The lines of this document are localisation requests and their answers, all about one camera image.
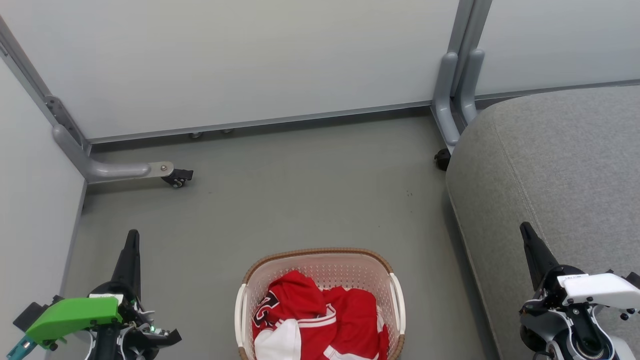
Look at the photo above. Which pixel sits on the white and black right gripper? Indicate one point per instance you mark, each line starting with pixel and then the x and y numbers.
pixel 595 290

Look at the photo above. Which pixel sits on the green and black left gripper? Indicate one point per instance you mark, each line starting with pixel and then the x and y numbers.
pixel 75 315

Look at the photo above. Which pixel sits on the red jersey with black print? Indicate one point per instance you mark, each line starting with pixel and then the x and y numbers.
pixel 295 292

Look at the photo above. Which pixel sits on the white and grey right robot arm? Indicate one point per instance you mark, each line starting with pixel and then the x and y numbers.
pixel 575 335

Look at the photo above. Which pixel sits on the black and grey left robot arm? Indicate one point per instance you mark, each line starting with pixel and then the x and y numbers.
pixel 107 345

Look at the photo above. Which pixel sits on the grey fabric sofa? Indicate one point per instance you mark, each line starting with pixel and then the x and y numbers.
pixel 550 165

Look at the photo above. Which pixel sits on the long grey partition leg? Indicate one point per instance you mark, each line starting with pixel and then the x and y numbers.
pixel 110 170

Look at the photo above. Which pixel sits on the black caster wheel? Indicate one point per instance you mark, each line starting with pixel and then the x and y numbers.
pixel 442 160
pixel 177 177

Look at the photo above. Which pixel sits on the teal plastic piece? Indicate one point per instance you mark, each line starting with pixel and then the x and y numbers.
pixel 20 347

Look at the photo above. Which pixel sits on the grey curved partition leg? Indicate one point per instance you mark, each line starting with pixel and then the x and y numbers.
pixel 445 100
pixel 471 85

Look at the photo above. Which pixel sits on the cream plastic laundry basket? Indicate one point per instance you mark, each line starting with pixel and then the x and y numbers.
pixel 325 265

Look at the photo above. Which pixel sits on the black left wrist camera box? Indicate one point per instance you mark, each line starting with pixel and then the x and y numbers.
pixel 30 312

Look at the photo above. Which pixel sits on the grey slanted partition frame post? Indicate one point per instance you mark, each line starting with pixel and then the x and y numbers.
pixel 30 80

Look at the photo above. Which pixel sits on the grey partition post pair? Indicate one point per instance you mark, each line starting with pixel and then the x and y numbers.
pixel 470 30

